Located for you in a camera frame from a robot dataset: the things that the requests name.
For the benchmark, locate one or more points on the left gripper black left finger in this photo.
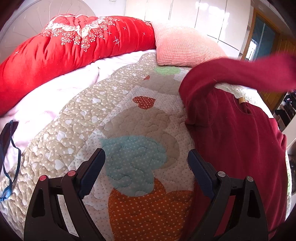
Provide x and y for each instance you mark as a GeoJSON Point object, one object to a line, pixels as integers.
{"type": "Point", "coordinates": [44, 220]}

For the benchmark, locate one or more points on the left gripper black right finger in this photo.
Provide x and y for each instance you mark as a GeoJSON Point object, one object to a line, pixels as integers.
{"type": "Point", "coordinates": [247, 220]}

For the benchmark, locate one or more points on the dark red sweater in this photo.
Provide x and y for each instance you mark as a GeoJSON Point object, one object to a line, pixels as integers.
{"type": "Point", "coordinates": [236, 137]}

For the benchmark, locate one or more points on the white bed sheet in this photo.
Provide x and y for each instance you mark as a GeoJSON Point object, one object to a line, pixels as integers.
{"type": "Point", "coordinates": [41, 106]}

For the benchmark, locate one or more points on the heart patterned quilt bedspread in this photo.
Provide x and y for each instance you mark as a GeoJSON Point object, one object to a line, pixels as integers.
{"type": "Point", "coordinates": [146, 189]}

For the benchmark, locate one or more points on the white shelf unit with clutter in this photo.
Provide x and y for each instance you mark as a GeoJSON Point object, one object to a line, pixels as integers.
{"type": "Point", "coordinates": [285, 117]}

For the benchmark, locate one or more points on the teal glass door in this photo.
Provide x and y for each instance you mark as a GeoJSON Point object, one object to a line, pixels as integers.
{"type": "Point", "coordinates": [262, 39]}

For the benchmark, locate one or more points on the red embroidered bolster pillow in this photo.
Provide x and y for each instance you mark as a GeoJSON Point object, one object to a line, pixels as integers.
{"type": "Point", "coordinates": [66, 43]}

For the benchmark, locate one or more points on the wooden door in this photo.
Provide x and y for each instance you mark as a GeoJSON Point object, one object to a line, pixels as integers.
{"type": "Point", "coordinates": [272, 75]}

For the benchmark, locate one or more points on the pink checked pillow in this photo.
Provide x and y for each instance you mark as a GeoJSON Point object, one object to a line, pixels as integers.
{"type": "Point", "coordinates": [183, 46]}

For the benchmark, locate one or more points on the round grey headboard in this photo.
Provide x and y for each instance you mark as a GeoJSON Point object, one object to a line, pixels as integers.
{"type": "Point", "coordinates": [31, 18]}

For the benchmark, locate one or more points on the white glossy wardrobe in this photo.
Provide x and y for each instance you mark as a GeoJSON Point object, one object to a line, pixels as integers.
{"type": "Point", "coordinates": [223, 21]}

